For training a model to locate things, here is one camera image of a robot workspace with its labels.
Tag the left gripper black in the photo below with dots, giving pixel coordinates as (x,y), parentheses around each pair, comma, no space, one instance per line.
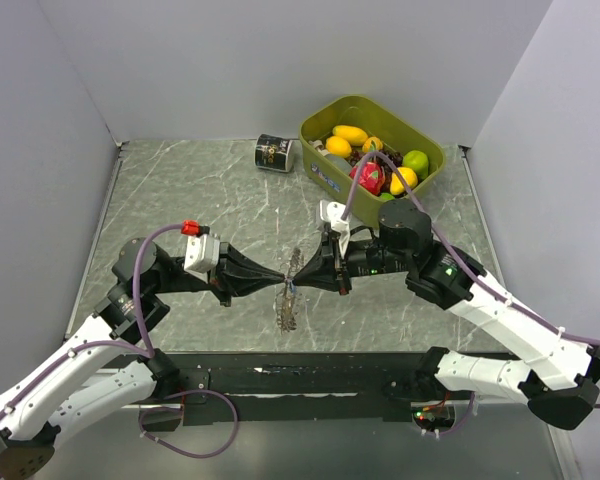
(238,274)

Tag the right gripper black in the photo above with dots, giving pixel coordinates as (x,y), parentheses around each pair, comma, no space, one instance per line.
(324,271)

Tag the round metal key ring disc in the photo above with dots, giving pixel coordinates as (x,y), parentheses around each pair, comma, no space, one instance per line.
(286,303)

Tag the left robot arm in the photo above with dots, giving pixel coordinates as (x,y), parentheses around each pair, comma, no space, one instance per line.
(108,362)

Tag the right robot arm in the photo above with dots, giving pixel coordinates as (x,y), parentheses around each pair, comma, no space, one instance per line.
(554,376)

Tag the red dragon fruit toy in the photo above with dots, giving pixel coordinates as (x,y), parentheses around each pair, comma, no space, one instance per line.
(372,178)

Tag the yellow pear toy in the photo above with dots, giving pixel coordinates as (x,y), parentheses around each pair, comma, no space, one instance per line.
(403,176)

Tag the dark grapes toy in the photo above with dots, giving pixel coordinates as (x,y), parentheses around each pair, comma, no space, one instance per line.
(395,157)

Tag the black printed paper cup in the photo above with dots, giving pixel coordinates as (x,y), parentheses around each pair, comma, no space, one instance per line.
(273,153)

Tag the yellow lemon toy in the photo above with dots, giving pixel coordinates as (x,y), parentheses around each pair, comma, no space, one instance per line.
(338,146)

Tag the orange fruit toy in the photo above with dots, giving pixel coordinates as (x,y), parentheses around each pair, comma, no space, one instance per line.
(372,144)

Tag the yellow mango toy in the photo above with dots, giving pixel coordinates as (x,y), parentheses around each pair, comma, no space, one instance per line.
(355,136)

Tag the green apple toy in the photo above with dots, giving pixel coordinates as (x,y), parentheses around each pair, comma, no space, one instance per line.
(417,161)

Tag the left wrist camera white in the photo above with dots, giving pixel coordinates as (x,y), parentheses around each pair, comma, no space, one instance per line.
(202,253)

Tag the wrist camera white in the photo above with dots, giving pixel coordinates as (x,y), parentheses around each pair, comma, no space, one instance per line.
(335,216)
(202,253)

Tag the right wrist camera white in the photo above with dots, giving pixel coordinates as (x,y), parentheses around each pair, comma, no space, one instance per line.
(335,216)

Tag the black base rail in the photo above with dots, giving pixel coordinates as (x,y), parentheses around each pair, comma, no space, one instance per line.
(223,386)

